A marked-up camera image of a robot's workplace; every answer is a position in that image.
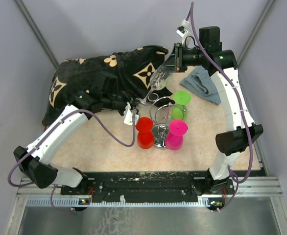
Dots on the black floral pattern blanket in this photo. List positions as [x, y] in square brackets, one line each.
[115, 76]

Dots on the chrome wine glass rack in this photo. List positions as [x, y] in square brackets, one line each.
[160, 112]

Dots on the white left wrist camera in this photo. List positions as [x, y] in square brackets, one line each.
[130, 115]

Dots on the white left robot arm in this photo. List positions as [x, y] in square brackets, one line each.
[34, 161]

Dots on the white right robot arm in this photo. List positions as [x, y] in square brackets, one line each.
[241, 129]

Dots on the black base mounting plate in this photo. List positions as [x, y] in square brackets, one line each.
[149, 186]

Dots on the clear wine glass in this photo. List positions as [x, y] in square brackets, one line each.
[158, 81]

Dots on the aluminium corner frame rail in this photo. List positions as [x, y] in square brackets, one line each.
[256, 28]

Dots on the left aluminium corner rail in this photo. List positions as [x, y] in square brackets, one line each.
[36, 31]

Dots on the pink wine glass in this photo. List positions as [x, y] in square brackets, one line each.
[177, 130]

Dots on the red wine glass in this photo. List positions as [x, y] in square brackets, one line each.
[145, 138]

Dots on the grey slotted cable duct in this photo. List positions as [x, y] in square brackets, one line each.
[80, 203]

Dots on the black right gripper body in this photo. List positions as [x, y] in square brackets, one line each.
[184, 58]

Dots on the folded light blue jeans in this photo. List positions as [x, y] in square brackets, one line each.
[200, 83]

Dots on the green wine glass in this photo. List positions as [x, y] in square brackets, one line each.
[180, 110]

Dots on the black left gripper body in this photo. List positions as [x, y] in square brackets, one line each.
[116, 102]

